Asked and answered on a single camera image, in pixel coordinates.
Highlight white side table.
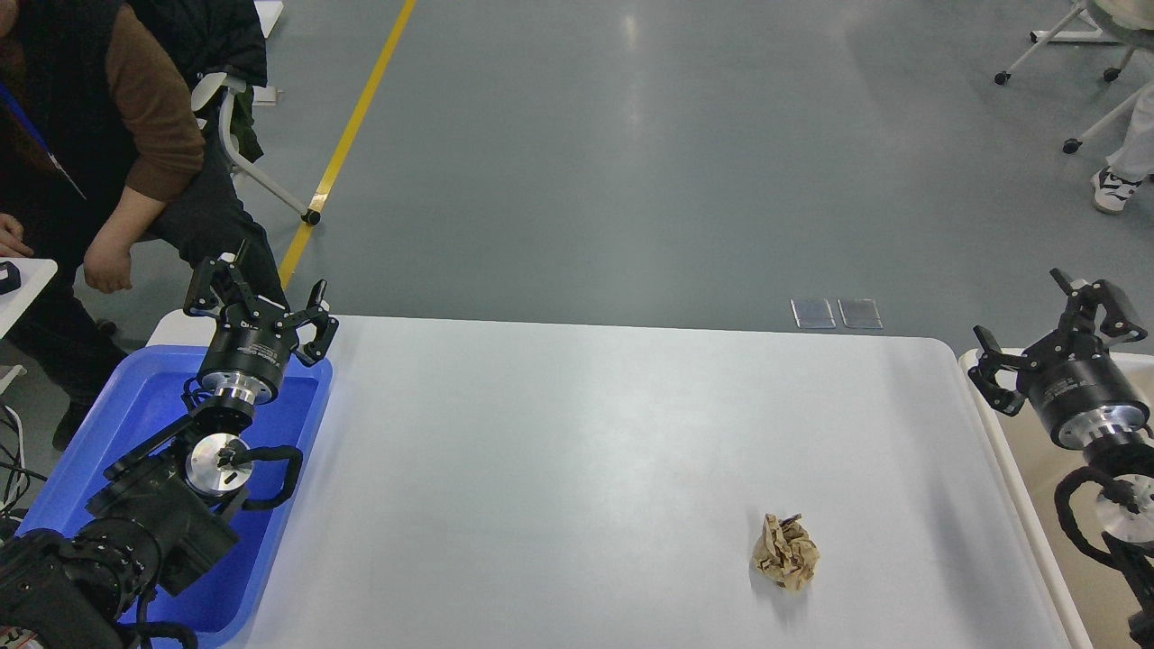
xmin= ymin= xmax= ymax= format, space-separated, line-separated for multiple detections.
xmin=1 ymin=256 xmax=58 ymax=337

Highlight right metal floor plate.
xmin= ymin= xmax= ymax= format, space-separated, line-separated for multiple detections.
xmin=838 ymin=298 xmax=884 ymax=330

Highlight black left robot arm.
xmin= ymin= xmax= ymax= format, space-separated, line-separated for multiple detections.
xmin=3 ymin=253 xmax=339 ymax=648

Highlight beige plastic bin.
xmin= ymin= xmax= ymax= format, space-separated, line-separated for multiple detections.
xmin=957 ymin=348 xmax=1154 ymax=649

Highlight white office chair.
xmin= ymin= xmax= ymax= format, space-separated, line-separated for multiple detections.
xmin=192 ymin=1 xmax=320 ymax=226

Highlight seated person in black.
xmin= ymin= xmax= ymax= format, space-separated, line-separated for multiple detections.
xmin=1 ymin=1 xmax=289 ymax=452

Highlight blue plastic bin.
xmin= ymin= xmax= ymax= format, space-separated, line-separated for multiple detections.
xmin=18 ymin=345 xmax=334 ymax=648

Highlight brown paper ball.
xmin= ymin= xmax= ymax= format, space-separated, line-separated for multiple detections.
xmin=751 ymin=513 xmax=820 ymax=594

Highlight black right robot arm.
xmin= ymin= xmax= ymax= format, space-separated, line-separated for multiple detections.
xmin=962 ymin=270 xmax=1151 ymax=648

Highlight small black device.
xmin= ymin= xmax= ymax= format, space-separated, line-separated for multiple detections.
xmin=0 ymin=261 xmax=23 ymax=296

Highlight white chair legs with casters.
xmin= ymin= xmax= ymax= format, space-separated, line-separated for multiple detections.
xmin=992 ymin=1 xmax=1151 ymax=156

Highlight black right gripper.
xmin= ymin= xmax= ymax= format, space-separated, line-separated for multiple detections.
xmin=967 ymin=268 xmax=1151 ymax=450

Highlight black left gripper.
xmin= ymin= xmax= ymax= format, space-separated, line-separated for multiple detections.
xmin=183 ymin=243 xmax=339 ymax=404

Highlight left metal floor plate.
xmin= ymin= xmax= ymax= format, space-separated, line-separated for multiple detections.
xmin=790 ymin=298 xmax=838 ymax=330

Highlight black cables at left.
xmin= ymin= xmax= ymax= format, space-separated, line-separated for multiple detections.
xmin=0 ymin=406 xmax=46 ymax=524

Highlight white and black sneaker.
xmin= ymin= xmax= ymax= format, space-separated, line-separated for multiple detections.
xmin=1091 ymin=166 xmax=1142 ymax=216

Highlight metal floor plate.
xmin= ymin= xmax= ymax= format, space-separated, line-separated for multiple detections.
xmin=790 ymin=298 xmax=838 ymax=330
xmin=838 ymin=298 xmax=884 ymax=330

